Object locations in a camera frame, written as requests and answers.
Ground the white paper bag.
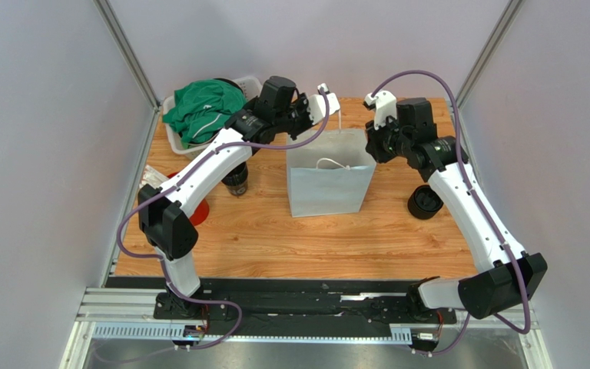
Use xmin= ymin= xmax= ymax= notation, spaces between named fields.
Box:
xmin=286 ymin=126 xmax=376 ymax=218

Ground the red cup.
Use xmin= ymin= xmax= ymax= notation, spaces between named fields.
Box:
xmin=167 ymin=181 xmax=210 ymax=227

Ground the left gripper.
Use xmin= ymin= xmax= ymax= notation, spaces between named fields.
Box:
xmin=274 ymin=94 xmax=323 ymax=142

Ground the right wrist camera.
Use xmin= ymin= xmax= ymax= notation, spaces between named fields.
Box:
xmin=363 ymin=90 xmax=397 ymax=131

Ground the green cloth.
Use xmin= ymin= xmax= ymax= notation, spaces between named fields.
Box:
xmin=163 ymin=79 xmax=247 ymax=147

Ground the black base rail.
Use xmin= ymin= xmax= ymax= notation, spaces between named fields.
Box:
xmin=153 ymin=278 xmax=457 ymax=338

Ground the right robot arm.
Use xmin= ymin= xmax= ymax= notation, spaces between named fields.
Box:
xmin=363 ymin=91 xmax=548 ymax=319

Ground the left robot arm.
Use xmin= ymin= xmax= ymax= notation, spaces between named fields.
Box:
xmin=138 ymin=76 xmax=336 ymax=303

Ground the black cup stack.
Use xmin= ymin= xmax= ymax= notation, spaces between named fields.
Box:
xmin=221 ymin=162 xmax=249 ymax=197

